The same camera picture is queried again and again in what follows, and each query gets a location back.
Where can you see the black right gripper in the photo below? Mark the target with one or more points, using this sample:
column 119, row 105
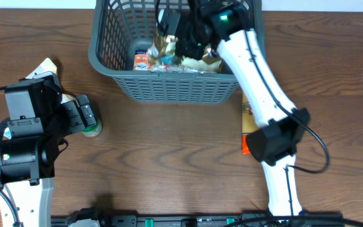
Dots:
column 184, row 48

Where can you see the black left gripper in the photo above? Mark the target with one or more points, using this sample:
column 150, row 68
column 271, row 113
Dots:
column 75, row 120

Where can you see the green lid jar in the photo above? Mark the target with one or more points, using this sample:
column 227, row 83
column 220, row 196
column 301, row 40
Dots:
column 94, row 130

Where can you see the gold foil snack bag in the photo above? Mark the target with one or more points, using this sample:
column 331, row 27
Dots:
column 162, row 56

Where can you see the beige paper pouch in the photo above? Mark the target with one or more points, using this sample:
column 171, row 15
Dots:
column 49, row 66

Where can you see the orange white snack packet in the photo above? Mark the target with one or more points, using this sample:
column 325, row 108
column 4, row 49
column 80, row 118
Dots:
column 141, row 62

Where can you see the spaghetti packet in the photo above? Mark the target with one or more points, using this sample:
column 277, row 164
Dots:
column 248, row 125

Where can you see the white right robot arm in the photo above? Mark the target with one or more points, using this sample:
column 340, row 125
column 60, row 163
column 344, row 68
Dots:
column 231, row 30

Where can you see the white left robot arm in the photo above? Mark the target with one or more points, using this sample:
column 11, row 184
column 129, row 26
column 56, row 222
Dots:
column 39, row 122

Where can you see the grey plastic basket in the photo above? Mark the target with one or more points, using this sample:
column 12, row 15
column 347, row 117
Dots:
column 121, row 29

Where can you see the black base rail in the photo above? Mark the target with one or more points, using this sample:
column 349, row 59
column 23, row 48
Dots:
column 96, row 217

